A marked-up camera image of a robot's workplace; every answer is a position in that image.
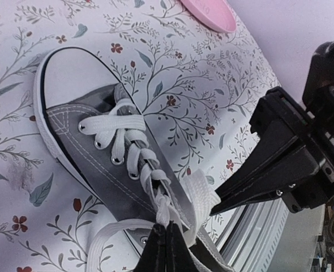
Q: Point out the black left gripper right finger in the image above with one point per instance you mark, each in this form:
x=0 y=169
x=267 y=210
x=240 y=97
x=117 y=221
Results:
x=178 y=257

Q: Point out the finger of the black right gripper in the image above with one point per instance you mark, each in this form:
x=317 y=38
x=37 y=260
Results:
x=270 y=181
x=277 y=140

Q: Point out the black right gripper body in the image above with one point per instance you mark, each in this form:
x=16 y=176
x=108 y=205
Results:
x=276 y=104

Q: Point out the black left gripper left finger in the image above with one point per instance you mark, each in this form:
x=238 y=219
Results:
x=153 y=258

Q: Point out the grey canvas sneaker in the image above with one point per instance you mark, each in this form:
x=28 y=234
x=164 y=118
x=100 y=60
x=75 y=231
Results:
x=72 y=84

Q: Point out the white shoelace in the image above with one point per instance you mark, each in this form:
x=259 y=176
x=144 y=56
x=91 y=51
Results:
x=127 y=135

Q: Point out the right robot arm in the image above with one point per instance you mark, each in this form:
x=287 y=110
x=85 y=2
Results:
x=318 y=95

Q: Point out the floral table mat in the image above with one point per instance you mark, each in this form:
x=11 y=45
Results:
x=197 y=89

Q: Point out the pink plate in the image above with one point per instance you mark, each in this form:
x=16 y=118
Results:
x=214 y=14

